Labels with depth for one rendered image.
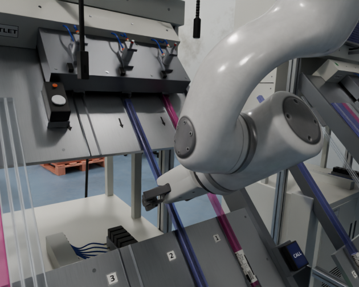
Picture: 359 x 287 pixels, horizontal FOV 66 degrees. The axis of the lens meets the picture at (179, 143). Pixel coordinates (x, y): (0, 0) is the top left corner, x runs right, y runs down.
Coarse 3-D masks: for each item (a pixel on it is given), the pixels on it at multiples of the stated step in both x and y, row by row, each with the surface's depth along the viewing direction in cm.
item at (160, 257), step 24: (216, 216) 58; (240, 216) 62; (144, 240) 48; (168, 240) 51; (192, 240) 53; (216, 240) 55; (240, 240) 58; (72, 264) 41; (96, 264) 43; (120, 264) 44; (144, 264) 46; (168, 264) 48; (216, 264) 52; (264, 264) 57
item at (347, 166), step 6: (306, 102) 87; (318, 120) 85; (324, 132) 83; (330, 138) 82; (330, 144) 82; (336, 150) 81; (342, 156) 80; (342, 162) 80; (348, 162) 80; (348, 168) 79; (354, 174) 78; (354, 180) 78
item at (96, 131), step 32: (0, 64) 56; (32, 64) 59; (0, 96) 52; (32, 96) 55; (96, 96) 63; (32, 128) 51; (64, 128) 54; (96, 128) 58; (128, 128) 61; (160, 128) 66; (32, 160) 48; (64, 160) 51
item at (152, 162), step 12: (132, 108) 64; (132, 120) 63; (144, 144) 59; (156, 168) 57; (156, 180) 56; (168, 192) 55; (168, 204) 53; (180, 228) 51; (180, 240) 51; (192, 252) 50; (192, 264) 49; (204, 276) 48
